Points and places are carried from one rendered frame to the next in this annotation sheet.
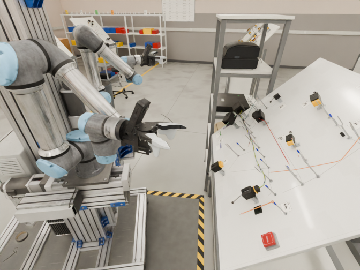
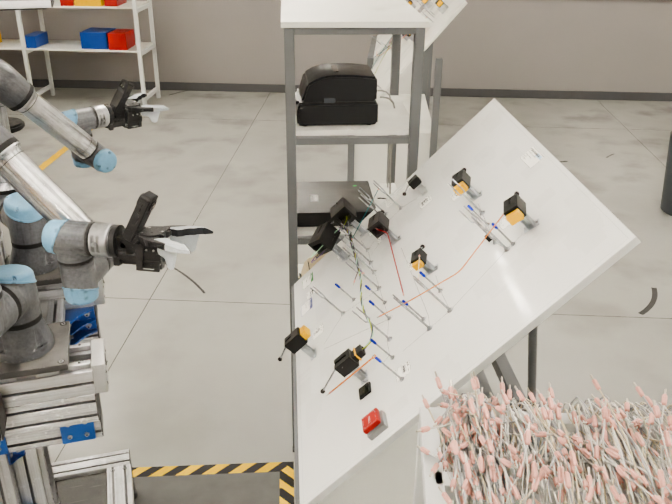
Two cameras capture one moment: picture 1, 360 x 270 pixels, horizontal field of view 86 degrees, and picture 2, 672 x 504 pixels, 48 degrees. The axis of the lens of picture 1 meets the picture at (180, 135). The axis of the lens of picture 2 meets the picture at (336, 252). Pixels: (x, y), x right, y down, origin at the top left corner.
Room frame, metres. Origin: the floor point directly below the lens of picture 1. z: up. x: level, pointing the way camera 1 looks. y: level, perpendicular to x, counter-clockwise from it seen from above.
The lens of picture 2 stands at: (-0.99, -0.03, 2.24)
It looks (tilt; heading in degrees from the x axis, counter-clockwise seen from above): 26 degrees down; 350
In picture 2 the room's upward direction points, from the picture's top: straight up
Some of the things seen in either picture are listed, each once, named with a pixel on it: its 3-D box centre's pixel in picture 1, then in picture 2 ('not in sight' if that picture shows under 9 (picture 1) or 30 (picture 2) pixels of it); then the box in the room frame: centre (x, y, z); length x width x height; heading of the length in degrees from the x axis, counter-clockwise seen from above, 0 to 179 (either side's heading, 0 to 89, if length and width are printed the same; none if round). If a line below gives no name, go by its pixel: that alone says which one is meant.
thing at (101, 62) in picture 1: (106, 62); not in sight; (5.98, 2.20, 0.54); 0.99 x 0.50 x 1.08; 170
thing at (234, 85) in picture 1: (245, 68); (399, 108); (4.24, -1.41, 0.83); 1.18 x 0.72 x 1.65; 168
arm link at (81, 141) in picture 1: (81, 144); (11, 292); (0.78, 0.49, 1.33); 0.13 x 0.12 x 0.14; 161
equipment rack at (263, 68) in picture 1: (232, 114); (345, 234); (1.88, -0.57, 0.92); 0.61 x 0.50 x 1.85; 174
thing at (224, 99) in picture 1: (229, 102); (332, 203); (1.82, -0.51, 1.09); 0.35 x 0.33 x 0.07; 174
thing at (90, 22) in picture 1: (97, 46); not in sight; (7.06, 2.77, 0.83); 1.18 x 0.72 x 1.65; 168
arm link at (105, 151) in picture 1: (106, 145); (82, 274); (0.59, 0.28, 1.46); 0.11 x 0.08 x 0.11; 161
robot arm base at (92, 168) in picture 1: (88, 160); (20, 331); (0.78, 0.49, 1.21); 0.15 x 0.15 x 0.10
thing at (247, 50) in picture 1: (238, 54); (334, 93); (1.78, -0.51, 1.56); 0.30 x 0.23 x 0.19; 86
